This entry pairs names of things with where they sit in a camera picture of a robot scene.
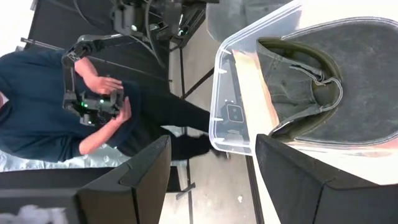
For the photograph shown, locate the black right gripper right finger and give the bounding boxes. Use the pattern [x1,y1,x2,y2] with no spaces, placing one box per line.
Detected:
[254,133,398,224]

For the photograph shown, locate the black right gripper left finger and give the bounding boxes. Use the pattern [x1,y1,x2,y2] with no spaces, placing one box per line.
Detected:
[76,134,173,224]

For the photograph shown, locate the dark green baseball cap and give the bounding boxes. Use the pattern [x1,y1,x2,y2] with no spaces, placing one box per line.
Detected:
[256,17,398,149]

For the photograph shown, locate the crinkled silver sheet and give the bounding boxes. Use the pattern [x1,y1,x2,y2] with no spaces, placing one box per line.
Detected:
[0,145,133,172]

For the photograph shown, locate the black metal stand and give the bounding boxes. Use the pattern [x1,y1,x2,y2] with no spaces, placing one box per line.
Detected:
[169,46,218,224]

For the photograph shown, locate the person's hand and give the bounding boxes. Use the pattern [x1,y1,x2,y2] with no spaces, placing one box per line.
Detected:
[83,74,124,96]
[115,96,133,126]

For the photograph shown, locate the clear plastic bin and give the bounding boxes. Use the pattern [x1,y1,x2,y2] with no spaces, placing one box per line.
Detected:
[206,0,398,156]

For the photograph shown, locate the person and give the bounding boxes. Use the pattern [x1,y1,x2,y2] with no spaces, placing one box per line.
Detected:
[0,49,231,163]

